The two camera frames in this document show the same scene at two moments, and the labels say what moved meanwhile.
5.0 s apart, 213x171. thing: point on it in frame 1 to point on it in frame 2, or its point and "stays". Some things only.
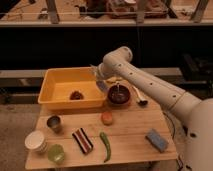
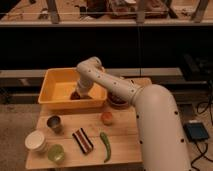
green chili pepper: (108, 147) stays
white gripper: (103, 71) to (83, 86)
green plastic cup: (56, 153) stays
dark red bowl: (119, 95) stays
